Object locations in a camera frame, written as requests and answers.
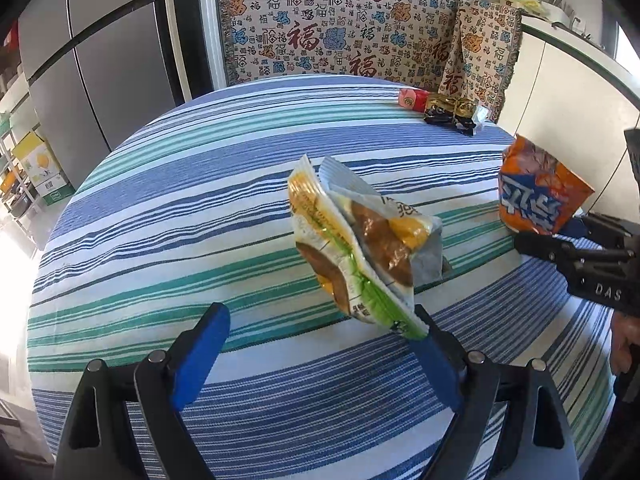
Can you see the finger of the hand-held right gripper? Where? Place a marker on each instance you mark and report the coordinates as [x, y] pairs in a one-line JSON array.
[[537, 247], [570, 225]]

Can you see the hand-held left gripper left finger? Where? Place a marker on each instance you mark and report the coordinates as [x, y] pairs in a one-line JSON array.
[[200, 355]]

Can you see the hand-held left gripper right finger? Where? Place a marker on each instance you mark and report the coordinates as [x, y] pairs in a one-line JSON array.
[[440, 370]]

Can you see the orange snack packet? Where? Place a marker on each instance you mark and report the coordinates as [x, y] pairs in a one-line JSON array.
[[535, 190]]

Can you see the green white snack wrapper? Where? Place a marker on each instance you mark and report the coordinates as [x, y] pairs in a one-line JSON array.
[[312, 210]]

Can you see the person's right hand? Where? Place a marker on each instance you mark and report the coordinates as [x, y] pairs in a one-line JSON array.
[[624, 345]]

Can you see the white kitchen counter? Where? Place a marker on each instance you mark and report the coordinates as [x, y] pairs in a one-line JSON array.
[[555, 85]]

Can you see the blue green striped tablecloth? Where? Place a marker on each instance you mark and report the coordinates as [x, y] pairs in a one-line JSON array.
[[200, 200]]

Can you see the black gold wrapper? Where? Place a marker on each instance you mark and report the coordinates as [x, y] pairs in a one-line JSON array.
[[450, 110]]

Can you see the red pink small packet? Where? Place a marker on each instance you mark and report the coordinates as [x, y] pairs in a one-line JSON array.
[[412, 99]]

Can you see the white utensil container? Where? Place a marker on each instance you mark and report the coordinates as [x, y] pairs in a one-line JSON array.
[[559, 7]]

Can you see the yellow green packages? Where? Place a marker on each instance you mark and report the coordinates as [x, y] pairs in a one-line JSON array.
[[520, 0]]

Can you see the yellow cardboard box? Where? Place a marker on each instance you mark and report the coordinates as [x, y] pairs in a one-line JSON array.
[[42, 170]]

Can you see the metal storage rack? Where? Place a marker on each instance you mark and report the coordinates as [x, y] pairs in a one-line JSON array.
[[12, 180]]

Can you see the printed patterned blanket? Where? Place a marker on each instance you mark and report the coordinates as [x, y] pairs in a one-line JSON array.
[[320, 25]]

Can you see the grey refrigerator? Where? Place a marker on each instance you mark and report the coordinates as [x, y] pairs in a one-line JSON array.
[[100, 50]]

